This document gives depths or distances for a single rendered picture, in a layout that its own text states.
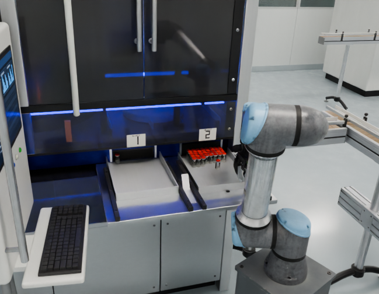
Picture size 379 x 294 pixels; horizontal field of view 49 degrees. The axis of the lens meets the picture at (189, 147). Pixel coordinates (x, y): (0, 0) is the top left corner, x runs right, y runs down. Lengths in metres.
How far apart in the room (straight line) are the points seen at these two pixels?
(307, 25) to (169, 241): 5.83
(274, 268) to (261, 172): 0.40
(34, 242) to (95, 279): 0.69
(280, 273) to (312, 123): 0.57
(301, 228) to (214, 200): 0.45
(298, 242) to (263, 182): 0.27
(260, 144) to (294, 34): 6.33
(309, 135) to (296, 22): 6.31
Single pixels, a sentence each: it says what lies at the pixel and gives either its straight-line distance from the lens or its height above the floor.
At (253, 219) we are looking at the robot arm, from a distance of 1.35.
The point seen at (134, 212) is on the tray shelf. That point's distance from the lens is 1.62.
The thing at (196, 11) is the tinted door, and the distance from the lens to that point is 1.79.
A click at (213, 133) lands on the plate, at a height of 1.02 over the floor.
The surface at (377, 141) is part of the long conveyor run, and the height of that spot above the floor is 0.93.
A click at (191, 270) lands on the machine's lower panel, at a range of 2.39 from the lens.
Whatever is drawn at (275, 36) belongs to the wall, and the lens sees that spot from 7.26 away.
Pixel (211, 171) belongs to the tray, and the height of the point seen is 0.88.
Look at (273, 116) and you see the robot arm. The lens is 1.12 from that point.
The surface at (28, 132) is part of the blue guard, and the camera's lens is 1.83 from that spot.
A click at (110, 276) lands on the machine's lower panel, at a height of 0.26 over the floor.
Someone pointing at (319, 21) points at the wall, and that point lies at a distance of 7.64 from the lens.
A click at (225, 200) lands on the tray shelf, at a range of 1.72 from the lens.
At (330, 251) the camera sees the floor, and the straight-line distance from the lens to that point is 3.05.
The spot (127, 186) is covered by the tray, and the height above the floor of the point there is 0.88.
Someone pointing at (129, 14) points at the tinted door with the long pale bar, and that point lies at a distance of 1.73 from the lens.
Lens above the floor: 1.79
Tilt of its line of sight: 25 degrees down
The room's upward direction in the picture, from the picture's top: 3 degrees clockwise
